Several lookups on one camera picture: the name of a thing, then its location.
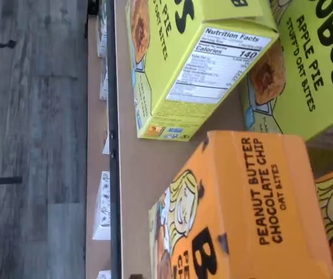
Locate orange peanut butter oat box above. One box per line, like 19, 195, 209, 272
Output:
148, 130, 333, 279

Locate white green carton box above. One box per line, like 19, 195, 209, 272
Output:
96, 11, 109, 58
99, 58, 109, 101

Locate green apple pie oat box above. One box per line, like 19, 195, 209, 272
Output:
240, 0, 333, 142
124, 0, 280, 142

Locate black floor tape strip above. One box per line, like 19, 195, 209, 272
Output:
0, 176, 24, 185

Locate black metal shelf rail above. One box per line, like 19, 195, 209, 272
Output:
106, 0, 123, 279

